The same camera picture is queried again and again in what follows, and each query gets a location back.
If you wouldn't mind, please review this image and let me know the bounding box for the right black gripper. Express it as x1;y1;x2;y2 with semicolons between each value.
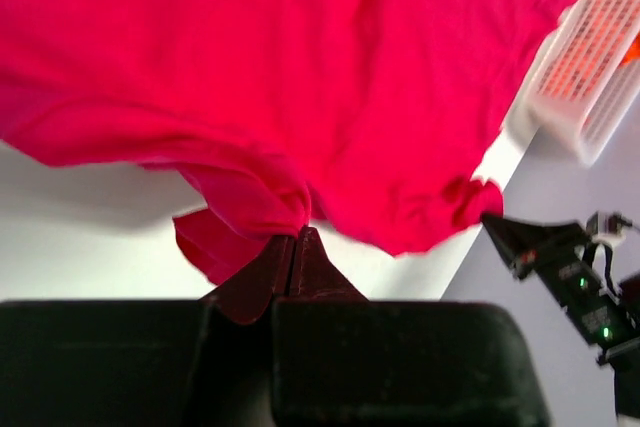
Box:
481;213;639;362

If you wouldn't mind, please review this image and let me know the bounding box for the orange t-shirt in basket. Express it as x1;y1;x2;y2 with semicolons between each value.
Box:
620;34;640;66

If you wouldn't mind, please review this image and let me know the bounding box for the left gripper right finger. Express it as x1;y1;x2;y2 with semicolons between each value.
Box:
271;228;550;426

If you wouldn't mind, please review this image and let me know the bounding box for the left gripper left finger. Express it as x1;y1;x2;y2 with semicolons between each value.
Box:
1;237;295;426

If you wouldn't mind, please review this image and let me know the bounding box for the crimson red t-shirt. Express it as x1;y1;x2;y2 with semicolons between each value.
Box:
1;0;575;284

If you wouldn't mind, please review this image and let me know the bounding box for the white plastic perforated basket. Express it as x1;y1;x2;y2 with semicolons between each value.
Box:
525;0;639;166

